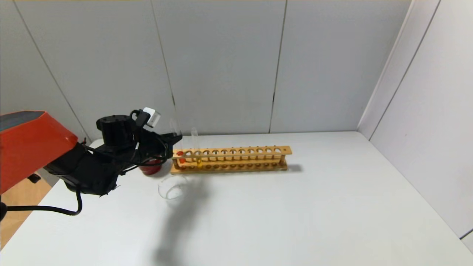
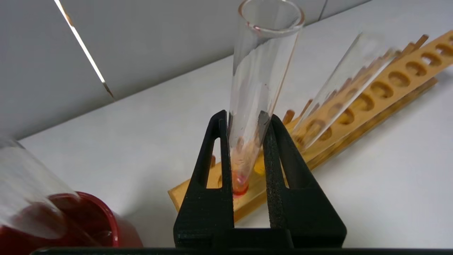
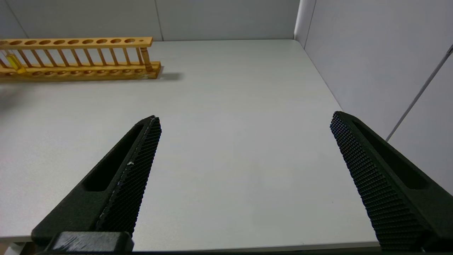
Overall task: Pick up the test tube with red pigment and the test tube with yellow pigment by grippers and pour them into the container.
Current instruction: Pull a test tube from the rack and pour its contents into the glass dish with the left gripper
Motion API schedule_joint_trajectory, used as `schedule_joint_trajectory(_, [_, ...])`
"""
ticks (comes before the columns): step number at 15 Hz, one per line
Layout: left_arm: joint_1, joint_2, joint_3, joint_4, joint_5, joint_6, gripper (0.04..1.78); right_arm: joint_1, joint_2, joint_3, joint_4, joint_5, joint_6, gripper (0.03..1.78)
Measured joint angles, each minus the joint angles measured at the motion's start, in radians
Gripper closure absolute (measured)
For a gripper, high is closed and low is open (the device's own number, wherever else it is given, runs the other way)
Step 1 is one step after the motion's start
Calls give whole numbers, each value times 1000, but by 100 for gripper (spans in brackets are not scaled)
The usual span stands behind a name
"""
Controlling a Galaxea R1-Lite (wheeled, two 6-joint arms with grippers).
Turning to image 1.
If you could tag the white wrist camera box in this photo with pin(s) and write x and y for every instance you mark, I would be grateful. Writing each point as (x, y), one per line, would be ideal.
(152, 116)

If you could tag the dark red cup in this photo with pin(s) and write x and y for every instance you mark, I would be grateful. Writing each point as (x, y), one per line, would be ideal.
(150, 169)

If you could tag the clear glass dish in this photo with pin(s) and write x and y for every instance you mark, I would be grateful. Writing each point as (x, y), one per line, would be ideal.
(173, 190)

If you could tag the red pigment glass test tube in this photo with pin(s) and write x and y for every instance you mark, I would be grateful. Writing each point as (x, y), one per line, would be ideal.
(181, 159)

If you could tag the yellow pigment glass test tube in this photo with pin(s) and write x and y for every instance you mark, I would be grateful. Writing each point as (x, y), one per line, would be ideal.
(198, 160)

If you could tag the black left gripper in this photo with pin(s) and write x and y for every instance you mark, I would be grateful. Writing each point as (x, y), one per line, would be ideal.
(165, 144)

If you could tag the wooden test tube rack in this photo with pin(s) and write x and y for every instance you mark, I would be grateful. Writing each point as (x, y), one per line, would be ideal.
(236, 151)

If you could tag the orange and black left arm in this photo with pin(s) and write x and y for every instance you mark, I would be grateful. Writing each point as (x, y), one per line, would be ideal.
(29, 147)

